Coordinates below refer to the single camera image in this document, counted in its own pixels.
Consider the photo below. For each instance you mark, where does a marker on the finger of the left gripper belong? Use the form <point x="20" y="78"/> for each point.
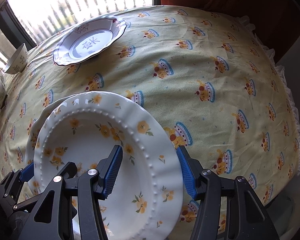
<point x="53" y="196"/>
<point x="27" y="173"/>

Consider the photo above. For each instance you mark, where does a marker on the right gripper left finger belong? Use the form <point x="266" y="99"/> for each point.
<point x="91" y="187"/>

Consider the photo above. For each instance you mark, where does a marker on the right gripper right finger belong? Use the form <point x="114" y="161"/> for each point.
<point x="229" y="208"/>

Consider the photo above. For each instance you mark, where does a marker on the scalloped yellow flower plate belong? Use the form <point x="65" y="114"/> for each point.
<point x="83" y="129"/>

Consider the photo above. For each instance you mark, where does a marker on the beaded rim floral plate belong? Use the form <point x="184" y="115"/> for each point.
<point x="166" y="183"/>

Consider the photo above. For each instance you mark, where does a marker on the red trimmed white plate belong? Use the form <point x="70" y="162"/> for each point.
<point x="88" y="39"/>

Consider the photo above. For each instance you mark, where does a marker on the yellow patterned tablecloth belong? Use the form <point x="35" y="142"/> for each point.
<point x="202" y="76"/>

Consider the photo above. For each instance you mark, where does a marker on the balcony railing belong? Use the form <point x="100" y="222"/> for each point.
<point x="77" y="5"/>

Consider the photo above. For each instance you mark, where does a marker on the black window frame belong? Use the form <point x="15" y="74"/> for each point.
<point x="12" y="25"/>

